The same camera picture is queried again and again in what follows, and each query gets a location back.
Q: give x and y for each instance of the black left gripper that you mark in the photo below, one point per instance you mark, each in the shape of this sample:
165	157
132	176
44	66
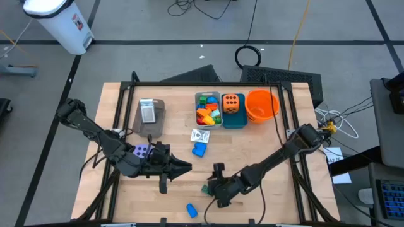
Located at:
158	160

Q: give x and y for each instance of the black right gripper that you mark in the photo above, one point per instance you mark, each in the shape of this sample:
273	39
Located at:
227	187

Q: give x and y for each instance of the dark green toy brick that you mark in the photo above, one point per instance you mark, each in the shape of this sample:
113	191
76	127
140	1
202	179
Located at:
205	190

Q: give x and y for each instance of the large blue toy block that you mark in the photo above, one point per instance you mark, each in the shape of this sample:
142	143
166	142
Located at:
199	149

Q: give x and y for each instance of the black and white card box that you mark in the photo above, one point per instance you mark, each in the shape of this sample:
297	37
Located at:
200	136

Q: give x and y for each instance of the purple foam die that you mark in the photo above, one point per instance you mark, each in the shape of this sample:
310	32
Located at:
140	149

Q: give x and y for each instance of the red toy brick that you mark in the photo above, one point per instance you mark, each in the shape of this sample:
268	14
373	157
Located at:
199	121

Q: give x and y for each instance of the green toy block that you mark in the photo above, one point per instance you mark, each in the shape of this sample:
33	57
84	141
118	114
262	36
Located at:
218	120

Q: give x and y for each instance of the small blue toy brick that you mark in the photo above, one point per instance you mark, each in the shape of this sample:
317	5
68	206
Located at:
200	107

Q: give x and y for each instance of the mint green toy brick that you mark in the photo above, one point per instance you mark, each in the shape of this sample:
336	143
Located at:
215	113

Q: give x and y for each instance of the red-orange toy brick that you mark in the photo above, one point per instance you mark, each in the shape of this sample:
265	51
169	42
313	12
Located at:
211	106

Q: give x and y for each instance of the bright green toy brick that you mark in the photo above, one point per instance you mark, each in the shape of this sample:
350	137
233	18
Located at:
203	100

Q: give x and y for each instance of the rounded blue toy block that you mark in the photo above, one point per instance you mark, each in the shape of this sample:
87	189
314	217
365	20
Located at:
213	100

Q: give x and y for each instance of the orange foam die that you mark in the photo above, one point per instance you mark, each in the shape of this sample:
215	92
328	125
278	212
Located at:
230	103

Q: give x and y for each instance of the orange pumpkin bucket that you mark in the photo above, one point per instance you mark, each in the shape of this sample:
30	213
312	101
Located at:
262	107

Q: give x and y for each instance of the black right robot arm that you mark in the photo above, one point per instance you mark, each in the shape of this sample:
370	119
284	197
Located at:
277	154

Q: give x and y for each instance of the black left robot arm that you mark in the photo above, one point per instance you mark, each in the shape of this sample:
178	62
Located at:
104	142

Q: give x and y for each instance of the grey plastic tray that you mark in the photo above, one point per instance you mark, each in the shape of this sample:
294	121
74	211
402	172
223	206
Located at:
151	130

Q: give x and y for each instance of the clear grey plastic bin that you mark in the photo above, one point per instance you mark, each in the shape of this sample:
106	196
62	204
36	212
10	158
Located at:
208	127

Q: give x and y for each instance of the teal plastic tray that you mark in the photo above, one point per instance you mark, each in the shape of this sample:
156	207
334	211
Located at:
235	121

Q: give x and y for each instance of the white paper sheet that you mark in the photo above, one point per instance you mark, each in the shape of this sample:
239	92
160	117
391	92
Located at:
342	179
334	154

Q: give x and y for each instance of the black computer case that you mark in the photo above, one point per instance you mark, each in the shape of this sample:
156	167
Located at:
281	75

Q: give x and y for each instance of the yellow power plug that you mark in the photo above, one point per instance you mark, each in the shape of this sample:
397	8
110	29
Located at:
330	127

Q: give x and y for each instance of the black desk leg bar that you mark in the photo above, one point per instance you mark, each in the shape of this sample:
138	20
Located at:
353	162

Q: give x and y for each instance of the dark grey desk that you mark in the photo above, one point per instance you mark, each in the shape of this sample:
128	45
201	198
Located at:
372	176

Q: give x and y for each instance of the backlit keyboard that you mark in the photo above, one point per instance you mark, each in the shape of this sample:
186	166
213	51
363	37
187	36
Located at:
391	198

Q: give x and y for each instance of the black chair base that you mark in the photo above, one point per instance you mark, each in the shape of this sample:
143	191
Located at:
3	107

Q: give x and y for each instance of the white trash bin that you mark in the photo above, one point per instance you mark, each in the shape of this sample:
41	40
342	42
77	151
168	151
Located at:
60	25

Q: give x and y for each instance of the grey floor stand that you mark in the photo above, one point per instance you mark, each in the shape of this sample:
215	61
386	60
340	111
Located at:
19	71

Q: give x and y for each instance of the black device on desk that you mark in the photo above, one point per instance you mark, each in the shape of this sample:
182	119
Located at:
397	97

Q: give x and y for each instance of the black aluminium rig frame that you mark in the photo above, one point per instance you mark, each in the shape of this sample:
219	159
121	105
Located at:
158	84

